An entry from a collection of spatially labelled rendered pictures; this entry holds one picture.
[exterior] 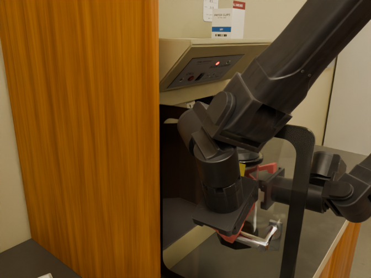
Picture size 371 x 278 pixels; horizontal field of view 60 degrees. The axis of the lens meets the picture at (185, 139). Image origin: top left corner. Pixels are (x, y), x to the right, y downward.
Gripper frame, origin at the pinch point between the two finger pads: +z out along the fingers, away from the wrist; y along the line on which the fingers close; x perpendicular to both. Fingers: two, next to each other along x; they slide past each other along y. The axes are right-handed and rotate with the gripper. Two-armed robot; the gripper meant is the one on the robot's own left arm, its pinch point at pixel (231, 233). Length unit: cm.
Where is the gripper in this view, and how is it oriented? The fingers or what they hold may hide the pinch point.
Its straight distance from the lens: 56.8
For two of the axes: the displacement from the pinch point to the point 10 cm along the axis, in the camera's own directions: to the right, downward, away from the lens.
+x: 8.4, 1.9, -5.1
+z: 2.0, 7.6, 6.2
